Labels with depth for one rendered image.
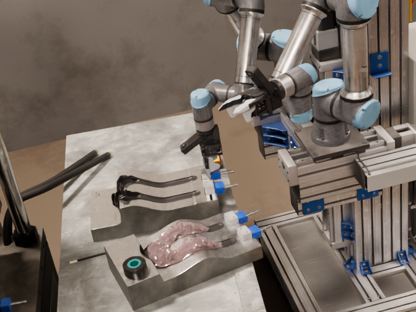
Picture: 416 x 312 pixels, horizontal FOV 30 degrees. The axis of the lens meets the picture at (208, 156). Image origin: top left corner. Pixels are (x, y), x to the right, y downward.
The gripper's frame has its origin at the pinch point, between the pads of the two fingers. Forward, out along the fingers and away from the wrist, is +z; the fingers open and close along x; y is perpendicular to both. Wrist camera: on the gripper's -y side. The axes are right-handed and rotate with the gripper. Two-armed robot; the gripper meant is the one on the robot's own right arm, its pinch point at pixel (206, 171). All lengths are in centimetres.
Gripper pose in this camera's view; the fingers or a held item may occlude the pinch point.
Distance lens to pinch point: 309.9
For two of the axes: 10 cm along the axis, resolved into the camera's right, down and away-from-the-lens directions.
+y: 9.8, -1.8, 0.4
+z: 1.3, 8.4, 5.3
